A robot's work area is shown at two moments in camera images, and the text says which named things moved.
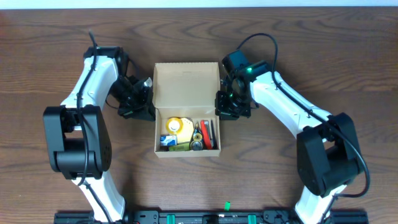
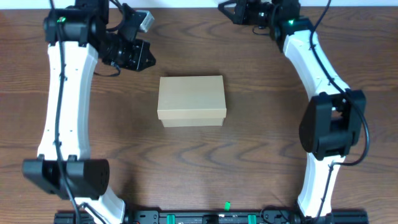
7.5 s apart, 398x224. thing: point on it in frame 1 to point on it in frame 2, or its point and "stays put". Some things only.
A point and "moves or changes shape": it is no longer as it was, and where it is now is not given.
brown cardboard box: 186,89 moves or changes shape
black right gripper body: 225,106 to 241,12
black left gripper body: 138,110 to 134,54
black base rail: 213,216 stays put
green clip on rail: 227,206 stays put
